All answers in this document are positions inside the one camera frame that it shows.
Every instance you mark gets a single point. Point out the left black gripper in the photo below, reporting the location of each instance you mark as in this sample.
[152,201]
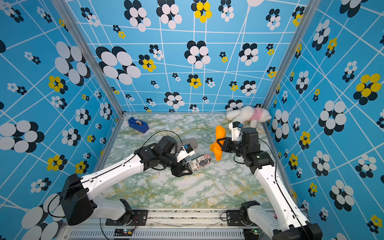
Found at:
[180,170]

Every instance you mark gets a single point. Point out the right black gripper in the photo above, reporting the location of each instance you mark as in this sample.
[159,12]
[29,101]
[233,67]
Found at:
[226,146]

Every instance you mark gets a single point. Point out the orange cloth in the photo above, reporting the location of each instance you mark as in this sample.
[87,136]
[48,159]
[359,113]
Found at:
[220,138]

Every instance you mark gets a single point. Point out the newspaper print eyeglass case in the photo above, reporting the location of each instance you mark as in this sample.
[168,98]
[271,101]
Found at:
[199,162]

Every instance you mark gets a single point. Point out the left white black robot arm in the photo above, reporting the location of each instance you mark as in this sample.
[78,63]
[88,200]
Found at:
[80,199]

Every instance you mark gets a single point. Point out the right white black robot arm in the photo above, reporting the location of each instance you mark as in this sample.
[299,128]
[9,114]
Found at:
[289,223]

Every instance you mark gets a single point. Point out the white plush toy pink shirt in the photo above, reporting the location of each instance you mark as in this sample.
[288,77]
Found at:
[249,114]

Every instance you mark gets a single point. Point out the blue tape dispenser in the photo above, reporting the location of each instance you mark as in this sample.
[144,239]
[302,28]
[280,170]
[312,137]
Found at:
[138,125]

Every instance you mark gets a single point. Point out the left circuit board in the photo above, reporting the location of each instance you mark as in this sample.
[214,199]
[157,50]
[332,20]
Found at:
[124,232]

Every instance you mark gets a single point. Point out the circuit board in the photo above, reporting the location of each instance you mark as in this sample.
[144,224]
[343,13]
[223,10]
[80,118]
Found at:
[251,234]
[124,232]

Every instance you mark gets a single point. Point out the right circuit board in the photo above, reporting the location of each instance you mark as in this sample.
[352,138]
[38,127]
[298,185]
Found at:
[251,234]

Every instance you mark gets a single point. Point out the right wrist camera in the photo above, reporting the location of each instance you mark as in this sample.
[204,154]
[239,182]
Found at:
[236,128]

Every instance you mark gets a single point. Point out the aluminium front rail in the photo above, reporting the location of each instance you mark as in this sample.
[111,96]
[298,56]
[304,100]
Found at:
[165,224]

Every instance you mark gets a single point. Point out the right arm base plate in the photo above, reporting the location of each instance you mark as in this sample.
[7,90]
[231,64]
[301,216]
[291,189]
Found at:
[234,217]

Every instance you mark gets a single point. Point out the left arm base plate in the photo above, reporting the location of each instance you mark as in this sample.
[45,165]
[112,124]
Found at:
[141,217]

